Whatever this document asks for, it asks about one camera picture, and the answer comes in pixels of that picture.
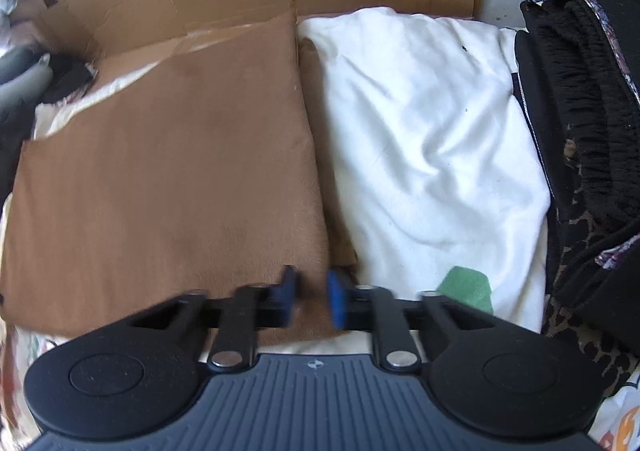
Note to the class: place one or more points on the black cloth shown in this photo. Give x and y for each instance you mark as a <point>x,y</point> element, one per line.
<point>70,78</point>

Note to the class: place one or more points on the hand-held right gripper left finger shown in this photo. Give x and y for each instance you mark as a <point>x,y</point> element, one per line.
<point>287,298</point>

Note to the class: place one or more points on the brown printed t-shirt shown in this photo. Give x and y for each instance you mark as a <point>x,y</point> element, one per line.
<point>175,156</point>

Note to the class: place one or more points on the leopard print cloth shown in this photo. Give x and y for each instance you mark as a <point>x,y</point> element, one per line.
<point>575,231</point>

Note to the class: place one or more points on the folded black clothes pile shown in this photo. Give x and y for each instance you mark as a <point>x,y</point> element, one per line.
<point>590,106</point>

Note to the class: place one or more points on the dark grey cloth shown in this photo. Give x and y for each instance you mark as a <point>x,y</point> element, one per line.
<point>12,146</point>

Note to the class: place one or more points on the grey neck pillow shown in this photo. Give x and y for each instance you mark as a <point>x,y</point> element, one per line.
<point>20,78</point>

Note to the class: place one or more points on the cream bear print bed sheet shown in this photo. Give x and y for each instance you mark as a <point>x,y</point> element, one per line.
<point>425,131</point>

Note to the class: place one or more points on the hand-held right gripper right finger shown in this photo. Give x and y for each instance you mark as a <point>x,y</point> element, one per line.
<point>337,301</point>

